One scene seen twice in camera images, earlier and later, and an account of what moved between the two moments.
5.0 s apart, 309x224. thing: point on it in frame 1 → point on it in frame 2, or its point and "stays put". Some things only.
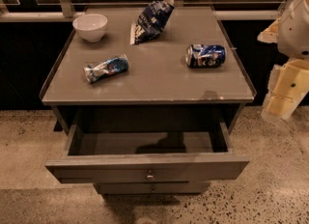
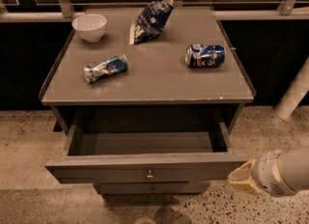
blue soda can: [200, 56] stays put
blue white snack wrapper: [98, 70] stays put
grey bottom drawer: [152, 188] stays put
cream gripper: [294, 33] → [267, 174]
